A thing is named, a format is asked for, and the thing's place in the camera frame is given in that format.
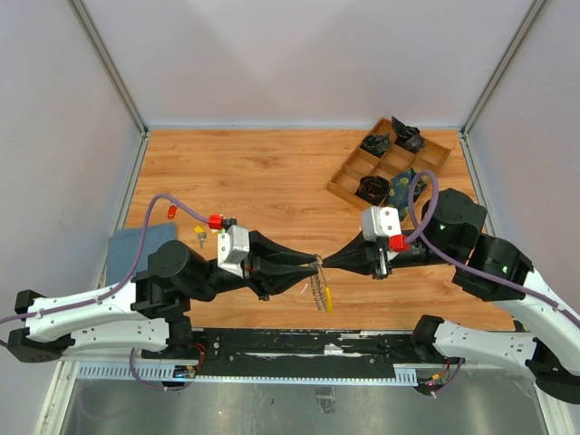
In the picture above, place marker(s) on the blue yellow leaf tie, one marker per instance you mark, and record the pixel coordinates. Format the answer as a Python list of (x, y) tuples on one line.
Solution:
[(400, 187)]

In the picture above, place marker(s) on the wooden compartment tray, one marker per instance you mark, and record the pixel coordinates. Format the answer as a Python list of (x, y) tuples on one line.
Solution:
[(361, 163)]

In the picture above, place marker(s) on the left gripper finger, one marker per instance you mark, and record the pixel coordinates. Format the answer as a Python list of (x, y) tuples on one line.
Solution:
[(270, 280), (263, 248)]

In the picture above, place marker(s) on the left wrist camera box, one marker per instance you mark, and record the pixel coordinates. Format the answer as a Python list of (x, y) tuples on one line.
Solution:
[(233, 247)]

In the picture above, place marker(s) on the folded blue cloth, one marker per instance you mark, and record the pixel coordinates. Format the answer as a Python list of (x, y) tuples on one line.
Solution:
[(123, 248)]

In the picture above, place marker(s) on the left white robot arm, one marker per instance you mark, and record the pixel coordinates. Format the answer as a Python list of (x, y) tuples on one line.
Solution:
[(147, 312)]

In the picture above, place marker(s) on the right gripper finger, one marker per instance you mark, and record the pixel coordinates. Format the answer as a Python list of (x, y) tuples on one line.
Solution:
[(358, 252), (363, 268)]

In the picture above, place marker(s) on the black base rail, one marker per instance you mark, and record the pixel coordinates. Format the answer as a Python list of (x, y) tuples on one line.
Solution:
[(297, 353)]

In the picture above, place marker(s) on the key with yellow tag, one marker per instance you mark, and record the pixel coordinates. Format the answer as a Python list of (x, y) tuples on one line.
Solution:
[(201, 235)]

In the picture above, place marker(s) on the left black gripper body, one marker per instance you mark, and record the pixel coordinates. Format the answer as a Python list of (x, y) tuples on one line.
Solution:
[(222, 281)]

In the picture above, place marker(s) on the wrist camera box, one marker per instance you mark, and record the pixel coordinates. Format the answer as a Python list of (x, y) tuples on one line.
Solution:
[(233, 247), (379, 222)]

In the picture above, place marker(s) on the large keyring with yellow handle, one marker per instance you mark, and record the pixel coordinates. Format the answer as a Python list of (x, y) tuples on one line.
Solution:
[(320, 289)]

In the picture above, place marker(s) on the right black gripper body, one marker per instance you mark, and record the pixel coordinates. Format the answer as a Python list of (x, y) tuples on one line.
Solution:
[(417, 254)]

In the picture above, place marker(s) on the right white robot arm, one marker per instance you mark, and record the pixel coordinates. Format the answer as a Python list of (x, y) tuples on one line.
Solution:
[(545, 347)]

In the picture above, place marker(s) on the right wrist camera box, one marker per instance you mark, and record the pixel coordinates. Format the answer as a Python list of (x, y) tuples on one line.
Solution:
[(379, 222)]

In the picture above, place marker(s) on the dark rolled tie top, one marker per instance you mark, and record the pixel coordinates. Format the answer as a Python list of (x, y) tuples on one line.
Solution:
[(407, 137)]

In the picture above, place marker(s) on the green patterned rolled tie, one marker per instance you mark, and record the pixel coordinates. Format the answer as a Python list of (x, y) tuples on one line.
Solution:
[(376, 144)]

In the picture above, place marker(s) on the black orange rolled tie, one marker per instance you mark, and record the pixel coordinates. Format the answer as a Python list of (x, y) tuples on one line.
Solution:
[(373, 189)]

